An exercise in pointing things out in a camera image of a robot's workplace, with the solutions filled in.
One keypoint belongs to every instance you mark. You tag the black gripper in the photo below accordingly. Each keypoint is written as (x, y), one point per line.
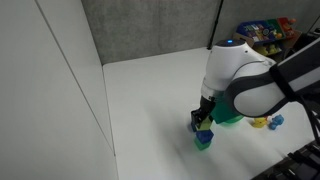
(207, 105)

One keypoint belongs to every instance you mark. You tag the light green block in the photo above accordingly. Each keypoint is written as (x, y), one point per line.
(204, 124)

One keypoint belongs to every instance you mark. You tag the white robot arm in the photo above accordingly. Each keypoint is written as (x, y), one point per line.
(246, 76)

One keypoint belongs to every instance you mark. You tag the blue block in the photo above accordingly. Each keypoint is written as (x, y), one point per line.
(204, 135)

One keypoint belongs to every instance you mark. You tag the green bowl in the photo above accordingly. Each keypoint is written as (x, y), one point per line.
(226, 113)

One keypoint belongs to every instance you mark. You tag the yellow rubber duck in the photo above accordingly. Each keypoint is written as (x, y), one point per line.
(259, 123)

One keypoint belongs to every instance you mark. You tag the light blue toy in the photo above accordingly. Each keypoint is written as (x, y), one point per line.
(276, 121)

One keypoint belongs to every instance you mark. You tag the black pole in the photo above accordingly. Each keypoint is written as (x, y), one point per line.
(215, 25)

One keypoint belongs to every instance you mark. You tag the black slatted rack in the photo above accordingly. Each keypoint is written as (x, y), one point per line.
(293, 165)

